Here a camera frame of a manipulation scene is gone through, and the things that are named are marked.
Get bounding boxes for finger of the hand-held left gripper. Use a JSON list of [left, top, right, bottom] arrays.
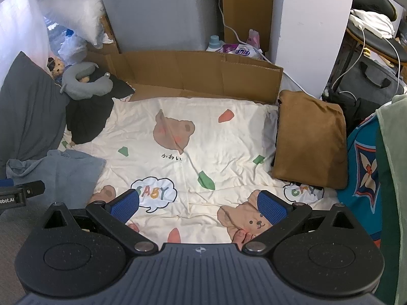
[[0, 179, 45, 199]]

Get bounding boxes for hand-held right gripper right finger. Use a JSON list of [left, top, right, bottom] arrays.
[[242, 190, 357, 256]]

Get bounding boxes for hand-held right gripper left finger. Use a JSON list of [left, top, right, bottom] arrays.
[[41, 189, 158, 255]]

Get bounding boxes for blue denim pants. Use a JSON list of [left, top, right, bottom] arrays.
[[6, 149, 107, 210]]

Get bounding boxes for person's foot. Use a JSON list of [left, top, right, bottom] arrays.
[[232, 229, 255, 248]]

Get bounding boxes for dark green cloth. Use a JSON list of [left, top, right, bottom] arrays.
[[0, 51, 71, 172]]

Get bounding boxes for brown folded garment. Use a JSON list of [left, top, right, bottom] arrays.
[[271, 89, 348, 190]]

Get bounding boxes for bear print bedsheet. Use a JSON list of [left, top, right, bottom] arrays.
[[59, 97, 341, 251]]

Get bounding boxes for black crumpled garment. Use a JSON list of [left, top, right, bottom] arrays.
[[65, 78, 136, 145]]

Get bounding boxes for blue patterned blanket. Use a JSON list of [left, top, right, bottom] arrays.
[[337, 114, 382, 251]]

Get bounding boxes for light grey garment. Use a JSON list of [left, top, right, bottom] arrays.
[[60, 63, 114, 100]]

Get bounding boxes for black bag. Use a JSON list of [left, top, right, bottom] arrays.
[[322, 90, 379, 134]]

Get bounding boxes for teddy bear toy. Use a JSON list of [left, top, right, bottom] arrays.
[[47, 56, 66, 78]]

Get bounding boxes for clear plastic bags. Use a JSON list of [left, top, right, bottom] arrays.
[[46, 19, 90, 64]]

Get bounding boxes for flat cardboard sheet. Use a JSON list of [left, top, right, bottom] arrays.
[[86, 50, 284, 105]]

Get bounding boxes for purple white refill pouch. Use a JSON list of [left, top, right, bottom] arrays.
[[223, 43, 263, 59]]

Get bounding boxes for grey bag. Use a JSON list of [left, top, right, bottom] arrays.
[[334, 59, 404, 102]]

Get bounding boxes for white sheer curtain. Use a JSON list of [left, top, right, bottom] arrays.
[[0, 0, 51, 83]]

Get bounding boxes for pink plastic bag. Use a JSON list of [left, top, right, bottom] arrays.
[[247, 29, 261, 50]]

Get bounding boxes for detergent bottle with blue cap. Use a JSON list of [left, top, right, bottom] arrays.
[[206, 35, 227, 52]]

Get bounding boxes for white pillow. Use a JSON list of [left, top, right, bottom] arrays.
[[40, 0, 107, 47]]

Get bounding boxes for grey upright panel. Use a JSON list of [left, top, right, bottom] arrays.
[[95, 0, 226, 54]]

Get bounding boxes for tall cardboard box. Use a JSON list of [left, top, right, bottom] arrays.
[[219, 0, 274, 51]]

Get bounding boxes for white cloth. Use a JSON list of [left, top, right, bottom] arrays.
[[350, 9, 396, 39]]

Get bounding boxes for black chair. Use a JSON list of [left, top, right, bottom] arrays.
[[345, 0, 407, 70]]

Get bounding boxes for white cable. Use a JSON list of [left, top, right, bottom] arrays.
[[218, 3, 274, 64], [331, 27, 366, 93]]

